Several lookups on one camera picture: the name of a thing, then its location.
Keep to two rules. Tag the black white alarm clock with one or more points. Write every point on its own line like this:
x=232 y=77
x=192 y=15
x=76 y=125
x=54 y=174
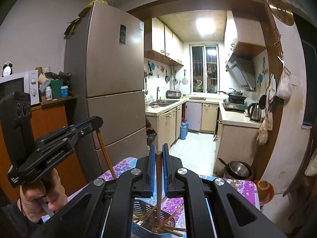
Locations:
x=7 y=69

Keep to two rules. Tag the steel range hood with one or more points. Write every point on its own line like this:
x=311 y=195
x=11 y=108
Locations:
x=242 y=71

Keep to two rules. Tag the white microwave oven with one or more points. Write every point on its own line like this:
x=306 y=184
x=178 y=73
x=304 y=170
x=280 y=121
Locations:
x=22 y=82

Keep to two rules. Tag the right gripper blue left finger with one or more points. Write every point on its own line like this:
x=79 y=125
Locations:
x=150 y=175

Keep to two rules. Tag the white medicine bottle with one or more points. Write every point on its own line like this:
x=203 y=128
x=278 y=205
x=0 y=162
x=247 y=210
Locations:
x=48 y=93

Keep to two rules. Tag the blue white cup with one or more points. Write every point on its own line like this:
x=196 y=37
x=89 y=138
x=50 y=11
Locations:
x=64 y=91

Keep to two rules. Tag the brown three-door refrigerator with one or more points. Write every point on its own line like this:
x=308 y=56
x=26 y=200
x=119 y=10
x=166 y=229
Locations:
x=105 y=58

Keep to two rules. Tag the blue water jug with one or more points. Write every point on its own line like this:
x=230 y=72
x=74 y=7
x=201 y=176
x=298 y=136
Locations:
x=184 y=129

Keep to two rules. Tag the silver rice cooker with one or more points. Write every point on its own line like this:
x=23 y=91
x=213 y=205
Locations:
x=173 y=94

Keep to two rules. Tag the blue perforated utensil holder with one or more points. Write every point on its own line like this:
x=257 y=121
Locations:
x=145 y=227

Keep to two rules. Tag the kitchen window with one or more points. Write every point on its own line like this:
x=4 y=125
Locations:
x=204 y=68

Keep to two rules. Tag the hanging white plastic bag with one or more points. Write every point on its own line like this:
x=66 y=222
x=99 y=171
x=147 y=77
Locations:
x=284 y=88

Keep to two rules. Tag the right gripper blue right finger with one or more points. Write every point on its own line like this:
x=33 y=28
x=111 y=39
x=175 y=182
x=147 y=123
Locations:
x=166 y=168

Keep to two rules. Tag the steel bowl on floor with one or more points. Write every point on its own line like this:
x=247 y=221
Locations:
x=237 y=170

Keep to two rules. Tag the person left hand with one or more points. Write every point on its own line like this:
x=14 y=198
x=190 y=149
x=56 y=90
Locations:
x=55 y=198

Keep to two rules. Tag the floral striped tablecloth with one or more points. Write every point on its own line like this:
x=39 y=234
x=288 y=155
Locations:
x=213 y=208

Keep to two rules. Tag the green box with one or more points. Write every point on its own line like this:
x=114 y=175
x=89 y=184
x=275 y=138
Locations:
x=56 y=88

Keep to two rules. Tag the dark curtained window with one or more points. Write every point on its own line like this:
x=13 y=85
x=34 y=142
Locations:
x=310 y=63

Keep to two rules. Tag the wooden chopstick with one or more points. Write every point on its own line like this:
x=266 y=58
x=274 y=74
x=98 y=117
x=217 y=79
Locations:
x=160 y=226
x=173 y=232
x=159 y=169
x=136 y=217
x=145 y=210
x=173 y=228
x=106 y=156

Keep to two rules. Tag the stainless electric kettle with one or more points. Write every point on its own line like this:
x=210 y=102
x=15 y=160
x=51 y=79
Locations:
x=254 y=112

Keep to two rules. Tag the black wok on stove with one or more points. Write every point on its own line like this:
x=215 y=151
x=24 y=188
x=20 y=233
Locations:
x=234 y=96

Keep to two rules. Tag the wooden chair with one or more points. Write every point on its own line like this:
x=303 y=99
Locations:
x=302 y=189

